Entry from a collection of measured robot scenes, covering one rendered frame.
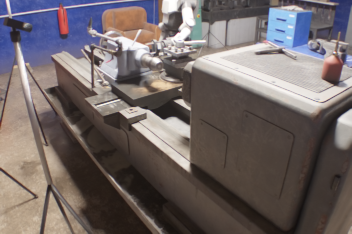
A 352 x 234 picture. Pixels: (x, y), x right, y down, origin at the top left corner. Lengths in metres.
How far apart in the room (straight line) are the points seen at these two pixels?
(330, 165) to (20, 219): 2.15
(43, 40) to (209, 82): 4.96
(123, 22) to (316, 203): 5.29
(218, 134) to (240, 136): 0.12
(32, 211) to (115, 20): 4.18
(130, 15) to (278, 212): 5.24
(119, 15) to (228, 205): 5.00
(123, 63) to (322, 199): 1.45
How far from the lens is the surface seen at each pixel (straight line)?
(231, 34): 6.65
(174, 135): 1.56
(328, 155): 0.91
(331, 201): 0.99
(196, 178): 1.30
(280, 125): 0.91
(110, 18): 5.91
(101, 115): 1.75
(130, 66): 1.96
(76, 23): 5.96
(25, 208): 2.56
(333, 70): 1.02
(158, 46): 2.12
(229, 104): 1.03
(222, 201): 1.22
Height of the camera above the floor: 1.67
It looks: 26 degrees down
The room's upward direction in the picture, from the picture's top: straight up
